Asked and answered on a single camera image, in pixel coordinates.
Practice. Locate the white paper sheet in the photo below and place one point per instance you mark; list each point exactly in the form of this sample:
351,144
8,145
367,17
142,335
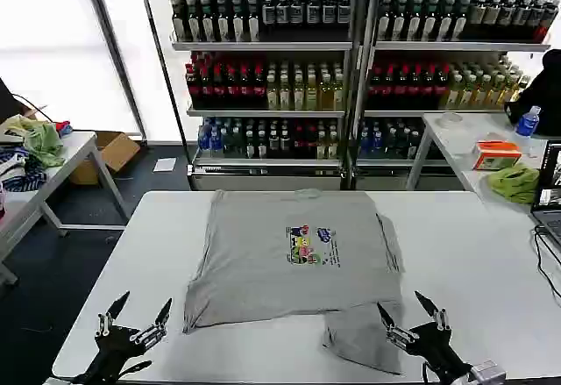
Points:
165,165

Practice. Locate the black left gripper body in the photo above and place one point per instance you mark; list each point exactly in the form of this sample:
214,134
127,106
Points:
111,345

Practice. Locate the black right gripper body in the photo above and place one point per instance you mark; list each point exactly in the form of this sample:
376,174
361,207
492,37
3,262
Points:
434,345

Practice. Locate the grey printed t-shirt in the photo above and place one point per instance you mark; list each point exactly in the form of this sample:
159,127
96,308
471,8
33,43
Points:
263,271

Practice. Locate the beige cloth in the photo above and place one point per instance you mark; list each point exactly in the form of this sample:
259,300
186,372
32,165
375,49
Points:
11,128

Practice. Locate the brown cardboard box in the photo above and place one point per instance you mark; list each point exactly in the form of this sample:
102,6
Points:
118,150

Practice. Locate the grey side table with clothes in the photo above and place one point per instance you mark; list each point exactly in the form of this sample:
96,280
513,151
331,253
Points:
66,159

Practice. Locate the white desk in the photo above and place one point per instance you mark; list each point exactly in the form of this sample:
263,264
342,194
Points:
456,139

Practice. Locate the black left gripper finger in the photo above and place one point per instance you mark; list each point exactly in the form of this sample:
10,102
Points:
155,325
109,315

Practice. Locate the green crumpled cloth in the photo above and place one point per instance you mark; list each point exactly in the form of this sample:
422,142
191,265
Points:
515,183

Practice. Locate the white tape roll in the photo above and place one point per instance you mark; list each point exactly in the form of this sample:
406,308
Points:
450,119

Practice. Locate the red and blue cloth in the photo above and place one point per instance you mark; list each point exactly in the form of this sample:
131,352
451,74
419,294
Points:
65,128

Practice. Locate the orange tissue box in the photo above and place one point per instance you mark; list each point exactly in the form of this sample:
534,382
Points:
497,154

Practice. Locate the blue white striped cloth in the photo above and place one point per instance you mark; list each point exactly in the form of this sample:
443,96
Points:
17,170

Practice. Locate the metal shelf with bottles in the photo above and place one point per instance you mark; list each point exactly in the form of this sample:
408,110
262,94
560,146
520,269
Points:
263,78
438,78

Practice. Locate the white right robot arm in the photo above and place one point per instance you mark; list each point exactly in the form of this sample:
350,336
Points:
484,372

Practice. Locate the person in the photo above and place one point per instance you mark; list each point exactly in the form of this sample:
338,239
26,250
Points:
541,95

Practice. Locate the open laptop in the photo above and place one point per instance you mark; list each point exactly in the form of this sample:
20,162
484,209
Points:
550,209

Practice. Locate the blue-capped water bottle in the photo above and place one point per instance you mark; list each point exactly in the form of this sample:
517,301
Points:
527,124

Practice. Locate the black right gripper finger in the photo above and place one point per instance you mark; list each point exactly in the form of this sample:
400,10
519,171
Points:
434,312
394,330

